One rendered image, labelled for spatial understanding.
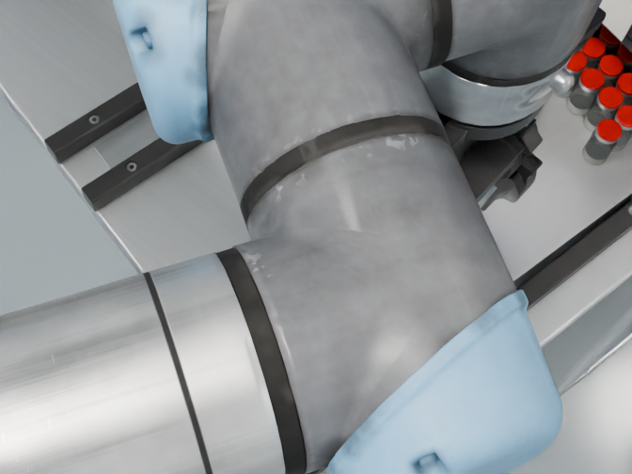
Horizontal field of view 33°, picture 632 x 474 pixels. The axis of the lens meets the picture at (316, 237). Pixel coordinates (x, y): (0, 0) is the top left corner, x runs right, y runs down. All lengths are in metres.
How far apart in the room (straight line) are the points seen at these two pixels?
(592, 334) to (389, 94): 0.91
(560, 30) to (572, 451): 1.41
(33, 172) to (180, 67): 1.58
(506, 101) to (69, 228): 1.46
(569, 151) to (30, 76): 0.48
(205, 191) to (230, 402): 0.61
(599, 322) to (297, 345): 0.91
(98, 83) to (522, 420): 0.71
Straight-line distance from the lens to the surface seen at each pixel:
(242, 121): 0.35
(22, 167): 1.94
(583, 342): 1.26
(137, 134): 0.93
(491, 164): 0.55
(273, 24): 0.35
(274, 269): 0.31
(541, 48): 0.43
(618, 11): 0.87
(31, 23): 1.00
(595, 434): 1.81
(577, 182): 0.94
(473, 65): 0.44
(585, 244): 0.90
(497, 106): 0.47
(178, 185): 0.90
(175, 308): 0.31
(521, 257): 0.90
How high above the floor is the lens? 1.69
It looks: 67 degrees down
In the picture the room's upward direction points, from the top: 6 degrees clockwise
